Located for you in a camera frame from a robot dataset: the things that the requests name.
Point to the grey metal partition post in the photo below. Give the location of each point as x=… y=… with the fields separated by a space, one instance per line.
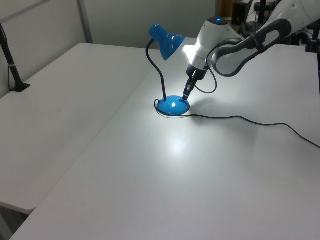
x=84 y=21

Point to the black clamped camera stand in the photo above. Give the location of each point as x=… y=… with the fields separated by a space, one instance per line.
x=13 y=72

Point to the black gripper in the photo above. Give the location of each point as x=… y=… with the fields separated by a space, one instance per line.
x=198 y=68

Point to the black upright pole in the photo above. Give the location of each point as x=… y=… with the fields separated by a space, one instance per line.
x=261 y=10

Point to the blue desk lamp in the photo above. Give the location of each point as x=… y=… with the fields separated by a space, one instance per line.
x=172 y=106

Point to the black camera stand with knob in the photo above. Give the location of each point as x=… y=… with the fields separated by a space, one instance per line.
x=313 y=42

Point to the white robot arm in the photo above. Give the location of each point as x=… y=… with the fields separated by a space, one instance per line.
x=250 y=47

